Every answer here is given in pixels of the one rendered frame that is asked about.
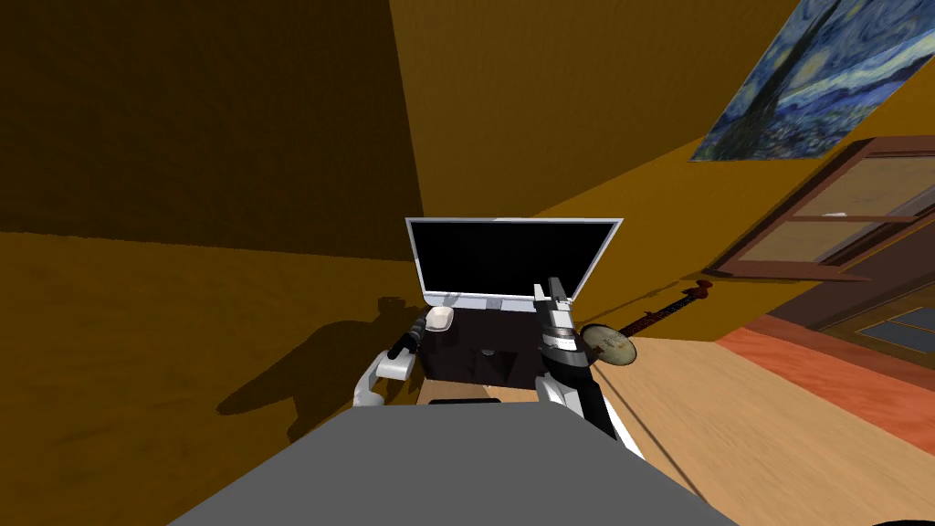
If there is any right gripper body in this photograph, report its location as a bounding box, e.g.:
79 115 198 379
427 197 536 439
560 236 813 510
536 297 576 334

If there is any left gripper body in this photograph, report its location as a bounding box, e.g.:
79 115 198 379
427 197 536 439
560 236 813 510
385 315 429 362

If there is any silver laptop with black screen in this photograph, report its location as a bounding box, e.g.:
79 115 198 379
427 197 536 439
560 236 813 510
404 216 625 314

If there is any banjo with dark neck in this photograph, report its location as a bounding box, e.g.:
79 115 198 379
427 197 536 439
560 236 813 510
579 279 715 366

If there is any dark brown desk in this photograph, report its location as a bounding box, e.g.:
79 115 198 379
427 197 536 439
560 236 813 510
418 306 558 391

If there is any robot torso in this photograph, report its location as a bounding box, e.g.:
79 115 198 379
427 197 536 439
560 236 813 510
166 397 741 526

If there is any brown framed window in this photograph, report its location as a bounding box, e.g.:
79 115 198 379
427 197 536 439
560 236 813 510
709 134 935 284

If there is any blue swirling night sky painting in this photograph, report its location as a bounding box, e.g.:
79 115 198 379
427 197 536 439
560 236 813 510
688 0 935 163

